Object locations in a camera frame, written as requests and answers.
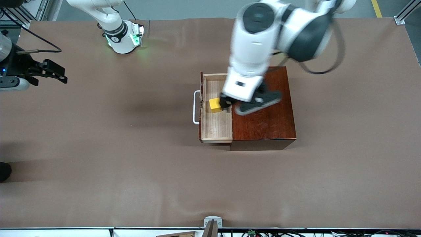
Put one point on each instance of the brown table cloth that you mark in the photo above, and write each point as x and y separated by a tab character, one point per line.
131	164

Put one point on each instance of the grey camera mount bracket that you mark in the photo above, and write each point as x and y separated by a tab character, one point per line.
212	221

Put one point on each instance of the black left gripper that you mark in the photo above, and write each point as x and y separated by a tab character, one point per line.
226	102

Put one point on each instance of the aluminium frame profile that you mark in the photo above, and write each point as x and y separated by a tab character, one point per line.
406	13
23	13

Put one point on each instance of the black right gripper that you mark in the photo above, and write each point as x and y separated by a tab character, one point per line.
20	67

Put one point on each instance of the yellow cube block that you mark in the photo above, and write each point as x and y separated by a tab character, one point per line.
214	105

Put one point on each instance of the dark red wooden cabinet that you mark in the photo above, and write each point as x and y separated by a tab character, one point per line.
269	128

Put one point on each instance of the black rounded object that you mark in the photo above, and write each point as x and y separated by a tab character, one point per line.
4	171

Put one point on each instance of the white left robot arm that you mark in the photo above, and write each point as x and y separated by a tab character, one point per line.
253	49

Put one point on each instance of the light brown wooden board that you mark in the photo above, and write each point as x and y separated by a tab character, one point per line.
179	234

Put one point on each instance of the yellow floor tape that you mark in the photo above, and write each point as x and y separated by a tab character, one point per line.
377	8

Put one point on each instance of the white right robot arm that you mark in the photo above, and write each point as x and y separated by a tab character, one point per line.
120	42

